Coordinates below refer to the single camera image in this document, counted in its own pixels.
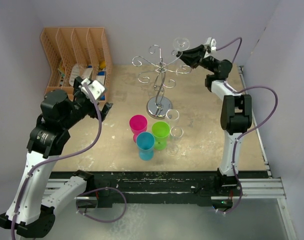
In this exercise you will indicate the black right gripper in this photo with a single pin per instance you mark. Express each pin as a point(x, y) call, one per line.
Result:
point(189, 56)

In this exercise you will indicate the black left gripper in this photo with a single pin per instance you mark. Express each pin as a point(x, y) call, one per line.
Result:
point(94, 111)

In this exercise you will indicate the clear wine glass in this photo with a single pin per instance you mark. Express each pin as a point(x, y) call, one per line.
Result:
point(180, 44)
point(176, 134)

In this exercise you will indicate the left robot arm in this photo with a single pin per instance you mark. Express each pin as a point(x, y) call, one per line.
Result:
point(31, 215)

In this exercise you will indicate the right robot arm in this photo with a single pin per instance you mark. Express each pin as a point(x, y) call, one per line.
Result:
point(236, 113)

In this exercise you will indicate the chrome wine glass rack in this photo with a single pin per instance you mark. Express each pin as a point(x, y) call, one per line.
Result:
point(158, 105)

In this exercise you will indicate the tall clear flute glass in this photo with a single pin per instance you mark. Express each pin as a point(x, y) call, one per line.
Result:
point(172, 118)

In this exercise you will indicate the white blue small box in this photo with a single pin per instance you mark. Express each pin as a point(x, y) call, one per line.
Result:
point(101, 77)

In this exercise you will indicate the pink plastic goblet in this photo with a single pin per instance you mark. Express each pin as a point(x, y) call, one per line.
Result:
point(138, 124)

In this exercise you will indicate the white green small box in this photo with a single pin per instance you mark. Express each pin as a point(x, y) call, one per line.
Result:
point(87, 73)

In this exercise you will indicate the yellow small bottle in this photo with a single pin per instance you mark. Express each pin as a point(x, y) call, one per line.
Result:
point(102, 65)

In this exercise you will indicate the white oval label card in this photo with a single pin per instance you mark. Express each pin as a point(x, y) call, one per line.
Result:
point(75, 72)

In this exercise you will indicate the blue plastic goblet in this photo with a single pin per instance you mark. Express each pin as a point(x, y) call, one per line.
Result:
point(145, 143)

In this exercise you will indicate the green plastic goblet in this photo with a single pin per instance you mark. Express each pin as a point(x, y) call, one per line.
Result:
point(160, 131)

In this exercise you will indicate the colourful booklet in organizer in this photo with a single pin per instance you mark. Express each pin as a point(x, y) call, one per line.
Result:
point(61, 71)

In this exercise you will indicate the peach plastic file organizer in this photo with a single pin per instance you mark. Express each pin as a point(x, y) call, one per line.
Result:
point(86, 46)

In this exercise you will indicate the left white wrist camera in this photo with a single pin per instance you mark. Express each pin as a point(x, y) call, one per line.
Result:
point(96, 88)

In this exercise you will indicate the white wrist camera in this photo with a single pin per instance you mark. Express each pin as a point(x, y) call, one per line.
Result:
point(210, 45)
point(96, 88)

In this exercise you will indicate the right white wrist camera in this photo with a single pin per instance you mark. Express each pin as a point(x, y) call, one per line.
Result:
point(210, 45)

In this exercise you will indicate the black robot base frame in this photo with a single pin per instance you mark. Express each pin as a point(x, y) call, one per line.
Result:
point(201, 188)

